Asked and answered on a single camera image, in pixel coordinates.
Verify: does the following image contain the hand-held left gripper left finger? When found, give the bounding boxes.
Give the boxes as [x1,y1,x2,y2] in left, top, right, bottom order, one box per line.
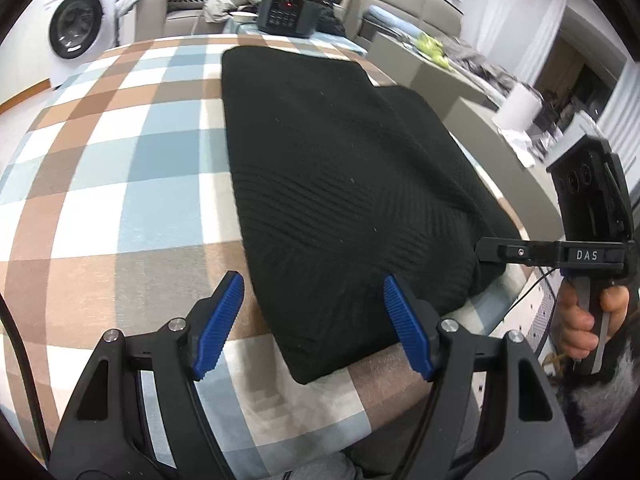
[47,270,246,480]

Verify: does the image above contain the large beige cabinet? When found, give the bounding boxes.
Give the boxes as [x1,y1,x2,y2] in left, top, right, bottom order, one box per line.
[442,95,571,241]

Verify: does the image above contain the paper towel roll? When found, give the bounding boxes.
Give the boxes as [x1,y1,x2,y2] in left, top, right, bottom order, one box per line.
[492,82,543,133]

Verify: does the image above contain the thin black cable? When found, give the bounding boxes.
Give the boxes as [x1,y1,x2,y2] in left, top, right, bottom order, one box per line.
[492,266,571,341]

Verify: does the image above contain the black pressure cooker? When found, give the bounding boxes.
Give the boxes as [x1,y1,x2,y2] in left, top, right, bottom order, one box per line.
[256,0,321,38]

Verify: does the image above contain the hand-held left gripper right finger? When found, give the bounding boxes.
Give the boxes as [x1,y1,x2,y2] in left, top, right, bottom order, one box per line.
[382,274,581,480]

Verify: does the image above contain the pale crumpled clothes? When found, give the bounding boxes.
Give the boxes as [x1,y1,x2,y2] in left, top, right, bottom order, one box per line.
[202,0,263,23]

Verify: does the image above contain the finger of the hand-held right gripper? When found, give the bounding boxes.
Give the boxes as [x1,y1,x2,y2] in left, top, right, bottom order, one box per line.
[475,236,559,267]

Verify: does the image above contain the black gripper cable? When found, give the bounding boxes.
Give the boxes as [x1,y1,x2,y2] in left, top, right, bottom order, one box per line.
[0,292,51,461]

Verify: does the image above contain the person's right forearm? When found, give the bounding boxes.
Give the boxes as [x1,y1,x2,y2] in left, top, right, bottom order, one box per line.
[555,350,638,448]

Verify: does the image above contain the person's right hand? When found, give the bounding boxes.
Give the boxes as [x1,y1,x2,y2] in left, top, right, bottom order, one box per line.
[554,284,631,362]

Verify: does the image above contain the black knit sweater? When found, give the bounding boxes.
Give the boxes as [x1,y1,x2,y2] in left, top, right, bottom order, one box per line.
[220,46,523,386]

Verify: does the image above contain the white curtain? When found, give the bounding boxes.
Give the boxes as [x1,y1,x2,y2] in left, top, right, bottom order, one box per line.
[515,0,571,86]

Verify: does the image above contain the blue checked side table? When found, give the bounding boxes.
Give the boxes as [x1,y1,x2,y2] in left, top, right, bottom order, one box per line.
[222,15,368,58]

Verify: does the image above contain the grey duvet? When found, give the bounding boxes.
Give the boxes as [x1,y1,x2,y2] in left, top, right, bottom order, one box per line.
[440,35,521,96]

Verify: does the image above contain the blue pillow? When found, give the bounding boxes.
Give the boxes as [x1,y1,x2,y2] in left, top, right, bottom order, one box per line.
[367,5,413,28]

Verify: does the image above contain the grey sofa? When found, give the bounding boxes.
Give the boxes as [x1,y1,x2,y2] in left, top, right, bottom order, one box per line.
[132,0,261,43]

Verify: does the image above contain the checked tablecloth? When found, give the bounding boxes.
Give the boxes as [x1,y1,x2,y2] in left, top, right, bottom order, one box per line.
[0,32,538,480]

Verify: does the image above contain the small beige cabinet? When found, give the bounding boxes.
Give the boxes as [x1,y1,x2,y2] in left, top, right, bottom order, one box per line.
[370,30,501,111]

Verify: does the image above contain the person's grey trousers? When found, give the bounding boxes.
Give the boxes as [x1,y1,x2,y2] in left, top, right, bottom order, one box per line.
[277,447,371,480]

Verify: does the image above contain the green toy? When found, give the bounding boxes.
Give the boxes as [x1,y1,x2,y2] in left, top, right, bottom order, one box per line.
[412,30,451,66]

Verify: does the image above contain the white crumpled tissue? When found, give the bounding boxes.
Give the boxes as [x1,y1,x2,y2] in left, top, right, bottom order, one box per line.
[500,127,543,168]

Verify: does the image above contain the white washing machine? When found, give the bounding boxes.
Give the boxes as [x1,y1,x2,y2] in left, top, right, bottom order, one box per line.
[42,0,126,88]

